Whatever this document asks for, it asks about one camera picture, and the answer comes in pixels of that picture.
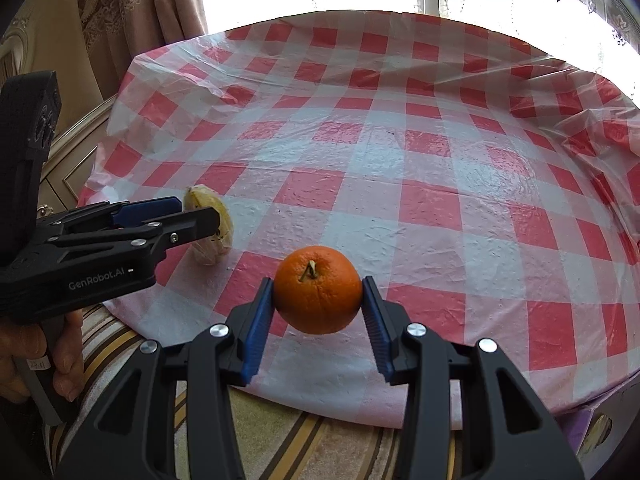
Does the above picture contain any red white checked tablecloth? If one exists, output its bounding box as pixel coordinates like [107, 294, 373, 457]
[82, 10, 640, 432]

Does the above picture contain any striped sofa cushion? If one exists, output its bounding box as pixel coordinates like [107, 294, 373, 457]
[44, 305, 457, 480]

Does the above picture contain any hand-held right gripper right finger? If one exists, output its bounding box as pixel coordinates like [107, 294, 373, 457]
[361, 276, 586, 480]

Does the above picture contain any cream carved cabinet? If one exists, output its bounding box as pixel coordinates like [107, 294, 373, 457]
[0, 15, 120, 221]

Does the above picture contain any beige patterned curtain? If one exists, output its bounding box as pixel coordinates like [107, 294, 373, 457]
[75, 0, 210, 107]

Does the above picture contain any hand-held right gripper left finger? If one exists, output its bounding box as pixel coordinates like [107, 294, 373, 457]
[57, 277, 275, 480]

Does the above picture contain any person's left hand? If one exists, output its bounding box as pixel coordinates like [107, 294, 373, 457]
[0, 309, 86, 404]

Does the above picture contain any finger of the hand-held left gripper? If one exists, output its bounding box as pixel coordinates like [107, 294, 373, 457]
[80, 197, 184, 229]
[145, 207, 222, 257]

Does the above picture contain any yellow speckled fruit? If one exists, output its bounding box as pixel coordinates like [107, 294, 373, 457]
[182, 185, 234, 266]

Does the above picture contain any purple box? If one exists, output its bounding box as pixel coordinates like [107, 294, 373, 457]
[550, 389, 632, 480]

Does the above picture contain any orange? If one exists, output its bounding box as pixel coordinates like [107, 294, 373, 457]
[273, 245, 363, 336]

